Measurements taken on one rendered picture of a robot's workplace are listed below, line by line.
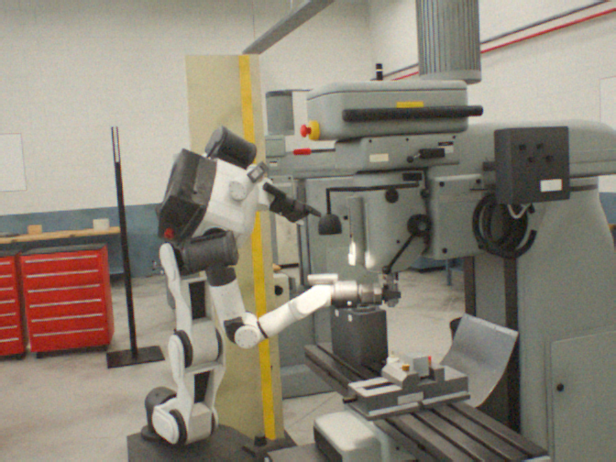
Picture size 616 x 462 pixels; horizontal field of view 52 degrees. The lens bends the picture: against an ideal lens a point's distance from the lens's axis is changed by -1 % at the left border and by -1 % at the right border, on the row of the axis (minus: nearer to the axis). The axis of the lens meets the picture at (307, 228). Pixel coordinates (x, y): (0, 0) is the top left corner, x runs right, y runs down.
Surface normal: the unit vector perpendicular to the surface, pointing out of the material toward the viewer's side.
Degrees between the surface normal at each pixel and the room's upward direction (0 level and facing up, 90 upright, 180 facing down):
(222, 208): 58
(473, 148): 90
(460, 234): 90
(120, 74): 90
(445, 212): 90
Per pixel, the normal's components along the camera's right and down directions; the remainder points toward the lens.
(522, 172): 0.32, 0.07
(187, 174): 0.48, -0.49
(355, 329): -0.90, 0.10
